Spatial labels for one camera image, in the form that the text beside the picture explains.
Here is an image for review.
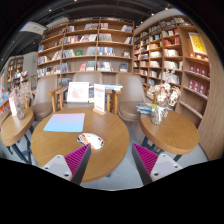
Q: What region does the round wooden side table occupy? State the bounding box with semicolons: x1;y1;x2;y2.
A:
0;107;35;164
139;109;200;163

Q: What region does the small distant wooden bookshelf unit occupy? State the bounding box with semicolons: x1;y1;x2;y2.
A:
6;55;29;91

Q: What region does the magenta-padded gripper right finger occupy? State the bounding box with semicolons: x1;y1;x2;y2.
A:
131;142;184;186

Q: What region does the colourful book stack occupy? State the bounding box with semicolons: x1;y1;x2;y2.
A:
135;101;158;116

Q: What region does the small white table card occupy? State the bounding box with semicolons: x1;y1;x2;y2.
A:
8;96;18;118

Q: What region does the white orange black computer mouse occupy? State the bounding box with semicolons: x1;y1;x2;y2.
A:
76;132;105;150

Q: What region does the white framed floral picture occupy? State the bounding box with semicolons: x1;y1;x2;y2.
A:
66;81;90;104

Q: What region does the dark blue book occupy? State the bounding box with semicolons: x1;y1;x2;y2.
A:
88;86;96;104

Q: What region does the brown armchair with wooden arms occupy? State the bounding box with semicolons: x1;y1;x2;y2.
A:
106;72;151;123
53;70;116;113
30;74;69;122

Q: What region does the curved wooden bookshelf unit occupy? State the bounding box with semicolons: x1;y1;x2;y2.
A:
132;14;224;161

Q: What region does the white sign in wooden base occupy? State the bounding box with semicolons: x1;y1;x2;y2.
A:
92;83;107;116

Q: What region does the light blue book stack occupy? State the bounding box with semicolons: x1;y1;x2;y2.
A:
103;83;124;92

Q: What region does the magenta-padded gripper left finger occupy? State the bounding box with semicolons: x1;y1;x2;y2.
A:
42;143;92;186

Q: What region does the pink blue gradient mouse pad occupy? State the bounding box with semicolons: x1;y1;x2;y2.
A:
42;112;86;133

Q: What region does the flat wooden bookshelf unit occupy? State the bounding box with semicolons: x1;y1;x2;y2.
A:
35;17;135;88

